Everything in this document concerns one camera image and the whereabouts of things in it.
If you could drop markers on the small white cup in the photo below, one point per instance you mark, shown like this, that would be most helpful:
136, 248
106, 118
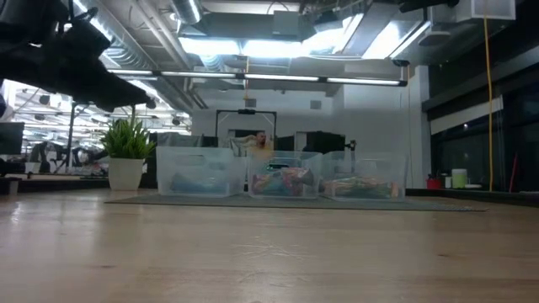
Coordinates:
447, 182

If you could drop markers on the pale green cylinder container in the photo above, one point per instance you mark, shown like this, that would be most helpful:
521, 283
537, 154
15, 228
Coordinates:
459, 179

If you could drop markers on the green plant in white pot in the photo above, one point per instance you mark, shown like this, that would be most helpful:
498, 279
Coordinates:
126, 160

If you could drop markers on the blue granola bar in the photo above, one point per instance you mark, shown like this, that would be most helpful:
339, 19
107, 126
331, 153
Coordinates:
193, 185

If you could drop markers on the clear plastic bin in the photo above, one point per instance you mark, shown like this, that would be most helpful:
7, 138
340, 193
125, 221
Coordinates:
198, 162
284, 159
364, 166

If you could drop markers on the black monitor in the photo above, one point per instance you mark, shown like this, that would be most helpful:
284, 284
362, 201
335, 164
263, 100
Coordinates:
12, 138
324, 142

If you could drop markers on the red container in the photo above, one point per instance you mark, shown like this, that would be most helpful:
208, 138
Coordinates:
433, 182

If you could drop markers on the black background rig frame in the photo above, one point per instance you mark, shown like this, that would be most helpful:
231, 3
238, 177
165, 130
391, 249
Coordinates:
246, 113
69, 139

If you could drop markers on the small shallow bowl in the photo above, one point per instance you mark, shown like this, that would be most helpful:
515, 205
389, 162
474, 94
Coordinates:
473, 186

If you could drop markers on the dark grey woven mat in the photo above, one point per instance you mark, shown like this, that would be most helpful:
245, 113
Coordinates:
273, 203

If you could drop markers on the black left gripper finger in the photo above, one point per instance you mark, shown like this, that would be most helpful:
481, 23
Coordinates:
118, 92

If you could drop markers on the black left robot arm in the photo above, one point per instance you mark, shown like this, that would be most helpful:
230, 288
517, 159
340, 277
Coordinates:
17, 33

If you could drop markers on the overhead light bar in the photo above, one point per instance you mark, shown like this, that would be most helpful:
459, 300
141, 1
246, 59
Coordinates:
252, 76

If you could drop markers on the black background robot arm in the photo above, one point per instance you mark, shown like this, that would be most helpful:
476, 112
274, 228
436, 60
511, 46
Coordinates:
42, 153
88, 157

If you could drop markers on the person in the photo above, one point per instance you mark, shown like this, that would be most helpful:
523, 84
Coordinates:
261, 143

